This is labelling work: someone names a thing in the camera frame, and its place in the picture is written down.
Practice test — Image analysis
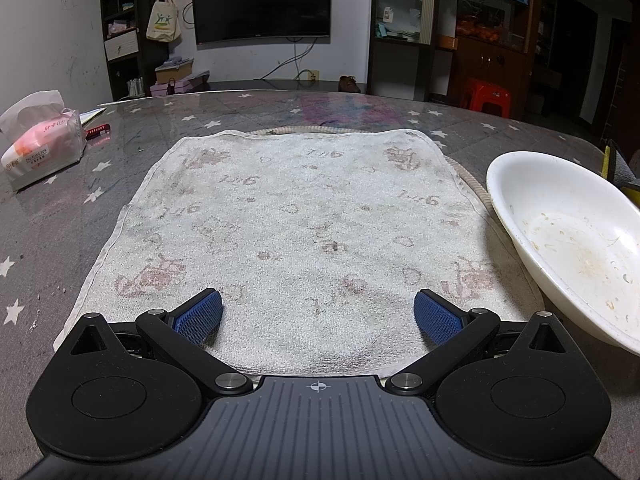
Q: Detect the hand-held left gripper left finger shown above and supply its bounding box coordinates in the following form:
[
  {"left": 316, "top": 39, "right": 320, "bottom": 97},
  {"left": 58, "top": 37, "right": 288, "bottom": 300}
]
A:
[{"left": 65, "top": 288, "right": 254, "bottom": 395}]

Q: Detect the dark open bookshelf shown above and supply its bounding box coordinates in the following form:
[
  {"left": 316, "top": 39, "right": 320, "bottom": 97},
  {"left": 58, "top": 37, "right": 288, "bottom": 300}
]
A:
[{"left": 99, "top": 0, "right": 156, "bottom": 102}]

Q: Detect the white bowl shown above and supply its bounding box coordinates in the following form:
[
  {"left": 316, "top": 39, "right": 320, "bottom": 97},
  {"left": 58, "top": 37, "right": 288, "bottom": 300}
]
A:
[{"left": 486, "top": 151, "right": 640, "bottom": 356}]

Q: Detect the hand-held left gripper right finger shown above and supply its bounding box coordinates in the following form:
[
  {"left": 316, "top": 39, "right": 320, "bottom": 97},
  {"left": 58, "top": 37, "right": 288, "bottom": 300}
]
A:
[{"left": 387, "top": 288, "right": 576, "bottom": 395}]

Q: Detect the pink white tissue pack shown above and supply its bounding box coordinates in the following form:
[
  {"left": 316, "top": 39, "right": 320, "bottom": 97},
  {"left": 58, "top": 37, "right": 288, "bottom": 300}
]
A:
[{"left": 0, "top": 89, "right": 87, "bottom": 192}]

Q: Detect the canvas tote bag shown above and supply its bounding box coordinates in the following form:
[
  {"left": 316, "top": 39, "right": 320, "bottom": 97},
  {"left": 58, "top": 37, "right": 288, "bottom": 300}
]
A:
[{"left": 146, "top": 0, "right": 182, "bottom": 42}]

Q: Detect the round beige-rimmed placemat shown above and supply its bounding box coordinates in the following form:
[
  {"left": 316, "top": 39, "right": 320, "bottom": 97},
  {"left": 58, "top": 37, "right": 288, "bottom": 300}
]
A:
[{"left": 247, "top": 124, "right": 496, "bottom": 221}]

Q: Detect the black television cable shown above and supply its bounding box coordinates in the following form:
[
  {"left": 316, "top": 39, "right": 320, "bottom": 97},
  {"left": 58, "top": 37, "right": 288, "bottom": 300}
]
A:
[{"left": 260, "top": 40, "right": 317, "bottom": 81}]

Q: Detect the pink flat box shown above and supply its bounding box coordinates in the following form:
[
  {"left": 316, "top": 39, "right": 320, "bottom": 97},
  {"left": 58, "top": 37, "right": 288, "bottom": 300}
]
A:
[{"left": 150, "top": 72, "right": 211, "bottom": 97}]

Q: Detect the glass display cabinet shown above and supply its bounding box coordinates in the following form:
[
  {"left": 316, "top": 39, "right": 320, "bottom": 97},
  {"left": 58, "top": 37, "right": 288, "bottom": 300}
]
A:
[{"left": 367, "top": 0, "right": 438, "bottom": 101}]

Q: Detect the red plastic stool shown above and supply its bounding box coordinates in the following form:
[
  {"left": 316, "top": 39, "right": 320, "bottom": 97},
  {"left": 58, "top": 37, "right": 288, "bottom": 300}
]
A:
[{"left": 459, "top": 78, "right": 512, "bottom": 120}]

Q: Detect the dark wooden cabinet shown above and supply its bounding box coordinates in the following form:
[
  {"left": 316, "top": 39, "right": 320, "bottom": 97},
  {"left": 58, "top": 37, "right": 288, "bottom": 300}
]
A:
[{"left": 430, "top": 0, "right": 543, "bottom": 121}]

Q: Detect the black television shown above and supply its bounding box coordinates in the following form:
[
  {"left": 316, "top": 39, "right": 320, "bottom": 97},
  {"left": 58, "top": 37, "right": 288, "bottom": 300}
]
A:
[{"left": 190, "top": 0, "right": 332, "bottom": 46}]

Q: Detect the dark wooden door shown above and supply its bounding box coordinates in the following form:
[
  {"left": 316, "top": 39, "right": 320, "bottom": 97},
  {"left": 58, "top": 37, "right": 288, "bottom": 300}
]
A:
[{"left": 555, "top": 0, "right": 598, "bottom": 126}]

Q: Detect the brown cardboard box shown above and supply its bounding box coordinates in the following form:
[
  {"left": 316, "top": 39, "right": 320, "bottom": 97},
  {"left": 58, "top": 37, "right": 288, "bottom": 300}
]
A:
[{"left": 155, "top": 57, "right": 195, "bottom": 83}]

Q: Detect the white printed towel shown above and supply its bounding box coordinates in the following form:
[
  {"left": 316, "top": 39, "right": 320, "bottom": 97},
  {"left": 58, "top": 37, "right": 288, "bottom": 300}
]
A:
[{"left": 53, "top": 129, "right": 546, "bottom": 381}]

